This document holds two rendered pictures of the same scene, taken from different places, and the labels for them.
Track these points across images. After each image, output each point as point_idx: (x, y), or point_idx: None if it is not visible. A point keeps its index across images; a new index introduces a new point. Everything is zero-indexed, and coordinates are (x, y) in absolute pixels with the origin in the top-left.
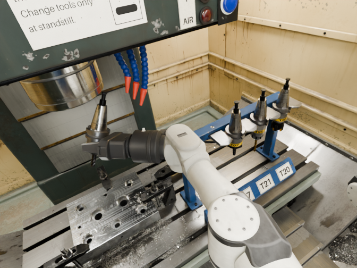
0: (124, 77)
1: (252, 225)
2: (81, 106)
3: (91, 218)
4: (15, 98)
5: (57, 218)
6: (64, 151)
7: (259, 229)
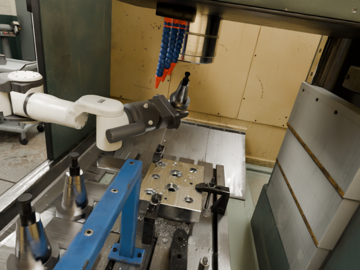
0: (348, 181)
1: (12, 73)
2: (306, 159)
3: (176, 170)
4: (297, 105)
5: (209, 175)
6: (277, 180)
7: (7, 75)
